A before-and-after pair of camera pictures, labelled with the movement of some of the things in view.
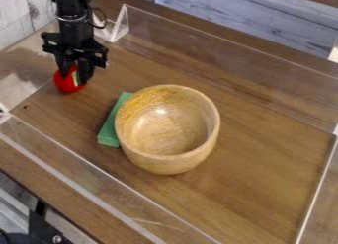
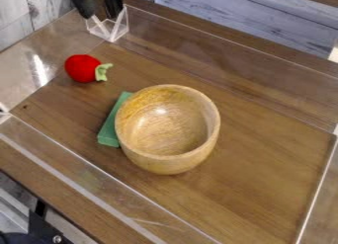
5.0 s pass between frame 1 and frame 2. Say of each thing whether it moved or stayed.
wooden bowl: stayed
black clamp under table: stayed
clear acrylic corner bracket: stayed
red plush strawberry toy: moved
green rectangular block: stayed
